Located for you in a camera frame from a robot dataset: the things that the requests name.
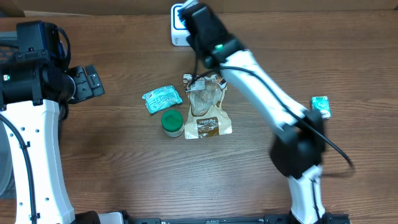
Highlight teal wet wipes pack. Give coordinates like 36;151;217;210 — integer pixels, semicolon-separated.
142;85;183;114

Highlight green lid plastic jar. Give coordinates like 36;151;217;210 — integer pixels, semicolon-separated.
161;110;184;138

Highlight clear brown snack bag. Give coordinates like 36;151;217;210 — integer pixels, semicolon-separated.
183;74;233;139

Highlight teal white box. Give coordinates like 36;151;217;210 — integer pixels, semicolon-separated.
310;96;332;119

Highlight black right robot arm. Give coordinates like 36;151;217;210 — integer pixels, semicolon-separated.
178;1;327;223

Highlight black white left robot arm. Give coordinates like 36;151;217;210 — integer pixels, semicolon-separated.
1;21;124;224

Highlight white barcode scanner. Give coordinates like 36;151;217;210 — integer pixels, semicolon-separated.
170;3;190;47

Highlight grey plastic mesh basket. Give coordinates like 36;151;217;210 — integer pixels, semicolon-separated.
0;30;19;200

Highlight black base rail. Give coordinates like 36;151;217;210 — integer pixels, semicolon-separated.
124;213;351;224

